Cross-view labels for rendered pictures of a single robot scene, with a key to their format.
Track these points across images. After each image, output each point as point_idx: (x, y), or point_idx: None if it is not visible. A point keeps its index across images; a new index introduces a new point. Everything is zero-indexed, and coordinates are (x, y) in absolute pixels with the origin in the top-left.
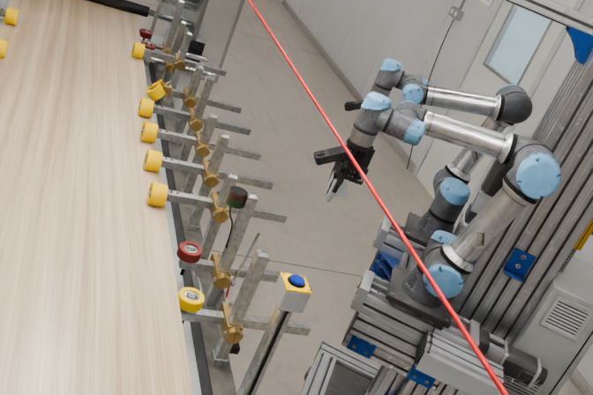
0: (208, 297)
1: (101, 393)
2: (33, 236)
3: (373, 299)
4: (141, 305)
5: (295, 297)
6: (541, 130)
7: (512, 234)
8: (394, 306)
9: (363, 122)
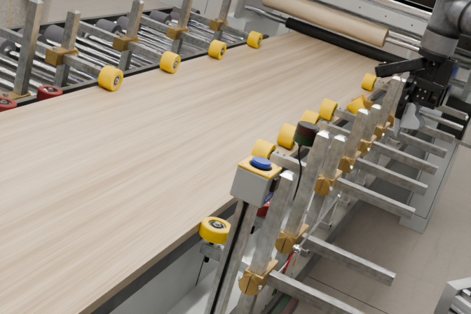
0: None
1: (28, 239)
2: (103, 141)
3: (462, 303)
4: (151, 210)
5: (249, 179)
6: None
7: None
8: None
9: (433, 17)
